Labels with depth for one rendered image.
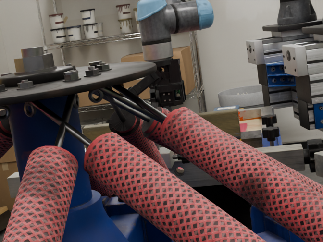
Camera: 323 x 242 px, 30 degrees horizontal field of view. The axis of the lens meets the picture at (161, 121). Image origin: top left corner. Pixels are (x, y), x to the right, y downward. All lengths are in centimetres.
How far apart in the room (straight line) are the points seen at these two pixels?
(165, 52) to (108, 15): 390
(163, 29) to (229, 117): 27
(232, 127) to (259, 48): 85
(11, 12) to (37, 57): 492
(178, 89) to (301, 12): 98
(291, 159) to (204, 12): 45
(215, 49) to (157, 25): 378
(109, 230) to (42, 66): 22
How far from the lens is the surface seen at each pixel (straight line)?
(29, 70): 75
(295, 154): 134
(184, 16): 152
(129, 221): 108
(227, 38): 525
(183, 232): 55
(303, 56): 187
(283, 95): 238
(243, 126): 206
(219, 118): 152
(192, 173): 135
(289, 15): 239
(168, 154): 129
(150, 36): 150
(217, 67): 527
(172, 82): 152
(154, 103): 150
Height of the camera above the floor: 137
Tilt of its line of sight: 10 degrees down
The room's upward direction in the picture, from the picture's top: 8 degrees counter-clockwise
